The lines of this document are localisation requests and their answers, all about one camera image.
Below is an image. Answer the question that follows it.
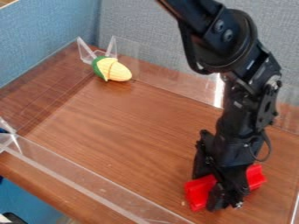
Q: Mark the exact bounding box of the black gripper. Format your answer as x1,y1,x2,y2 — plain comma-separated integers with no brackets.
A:
190,129,267,212

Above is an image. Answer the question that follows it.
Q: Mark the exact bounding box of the red plastic block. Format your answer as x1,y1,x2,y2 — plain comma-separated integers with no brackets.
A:
184,164,267,211

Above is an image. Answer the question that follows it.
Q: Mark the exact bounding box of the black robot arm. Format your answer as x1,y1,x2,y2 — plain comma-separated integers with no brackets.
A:
156,0,281,212

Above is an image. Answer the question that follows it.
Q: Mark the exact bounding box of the clear acrylic front barrier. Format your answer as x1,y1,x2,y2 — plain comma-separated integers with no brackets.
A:
0,117,193,224

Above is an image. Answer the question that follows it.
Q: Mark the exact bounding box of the clear acrylic barrier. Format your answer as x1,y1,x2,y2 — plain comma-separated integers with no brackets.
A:
288,192,299,224
76,36,299,135
0,117,193,224

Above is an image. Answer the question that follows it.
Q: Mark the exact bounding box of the clear acrylic right barrier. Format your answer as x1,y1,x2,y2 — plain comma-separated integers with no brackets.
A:
288,192,299,224

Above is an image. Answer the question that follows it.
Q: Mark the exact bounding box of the clear acrylic back barrier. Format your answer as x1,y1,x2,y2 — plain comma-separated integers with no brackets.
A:
76,36,299,135

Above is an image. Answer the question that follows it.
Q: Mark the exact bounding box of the yellow green toy corn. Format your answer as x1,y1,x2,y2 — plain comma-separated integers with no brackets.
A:
92,56,132,81

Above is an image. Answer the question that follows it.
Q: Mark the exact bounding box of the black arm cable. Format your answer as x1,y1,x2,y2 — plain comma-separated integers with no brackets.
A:
246,130,273,163

